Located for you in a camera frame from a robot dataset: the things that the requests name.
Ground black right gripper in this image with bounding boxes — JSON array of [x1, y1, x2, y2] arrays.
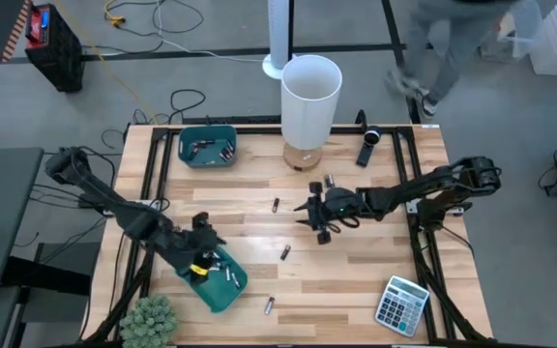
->
[[293, 181, 374, 246]]

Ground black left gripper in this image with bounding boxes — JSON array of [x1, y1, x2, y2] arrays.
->
[[161, 211, 229, 287]]

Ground light teal plastic bin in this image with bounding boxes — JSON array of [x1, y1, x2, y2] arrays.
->
[[176, 244, 249, 314]]

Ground silver desk calculator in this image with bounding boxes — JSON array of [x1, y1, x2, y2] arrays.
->
[[373, 275, 430, 338]]

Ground green artificial plant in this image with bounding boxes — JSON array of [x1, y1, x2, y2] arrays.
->
[[119, 295, 179, 348]]

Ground black webcam on stand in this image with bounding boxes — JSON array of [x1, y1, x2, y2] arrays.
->
[[355, 124, 384, 169]]

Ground silver mounting plate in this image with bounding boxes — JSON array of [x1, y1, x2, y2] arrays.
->
[[405, 195, 468, 217]]

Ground white shade wooden lamp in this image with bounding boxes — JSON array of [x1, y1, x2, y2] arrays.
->
[[280, 54, 343, 172]]

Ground dark teal plastic bin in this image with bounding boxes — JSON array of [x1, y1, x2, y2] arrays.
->
[[177, 125, 239, 169]]

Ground white tower fan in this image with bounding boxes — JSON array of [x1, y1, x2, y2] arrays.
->
[[262, 0, 292, 81]]

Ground black desk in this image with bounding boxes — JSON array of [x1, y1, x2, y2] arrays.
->
[[0, 147, 45, 295]]

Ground person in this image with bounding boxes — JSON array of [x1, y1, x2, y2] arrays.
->
[[384, 0, 521, 121]]

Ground black red tool case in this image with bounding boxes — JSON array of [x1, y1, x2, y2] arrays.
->
[[24, 3, 86, 93]]

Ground clear plastic storage bin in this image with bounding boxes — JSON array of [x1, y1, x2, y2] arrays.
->
[[495, 0, 543, 64]]

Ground black cable loop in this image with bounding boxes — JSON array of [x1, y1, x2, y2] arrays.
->
[[169, 89, 207, 125]]

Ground white floor cable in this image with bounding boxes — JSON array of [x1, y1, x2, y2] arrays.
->
[[156, 0, 266, 64]]

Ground long yellow cable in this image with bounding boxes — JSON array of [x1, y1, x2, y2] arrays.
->
[[54, 0, 159, 125]]

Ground black floor cable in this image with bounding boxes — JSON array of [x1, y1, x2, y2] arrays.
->
[[106, 0, 206, 54]]

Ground yellow cable plug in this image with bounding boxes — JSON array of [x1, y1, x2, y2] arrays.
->
[[103, 0, 128, 28]]

